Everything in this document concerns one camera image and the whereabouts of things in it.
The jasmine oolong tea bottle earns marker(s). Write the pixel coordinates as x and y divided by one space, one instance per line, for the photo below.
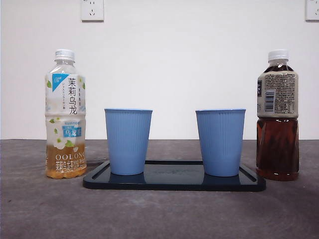
65 159

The dark tea bottle beige label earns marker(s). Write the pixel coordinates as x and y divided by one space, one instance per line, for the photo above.
277 147

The blue ribbed cup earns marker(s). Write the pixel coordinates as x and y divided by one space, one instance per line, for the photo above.
220 142
127 142

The dark blue tray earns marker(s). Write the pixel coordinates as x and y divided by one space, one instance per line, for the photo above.
174 183

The white wall socket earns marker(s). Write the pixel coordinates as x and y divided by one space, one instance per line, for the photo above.
312 10
92 11

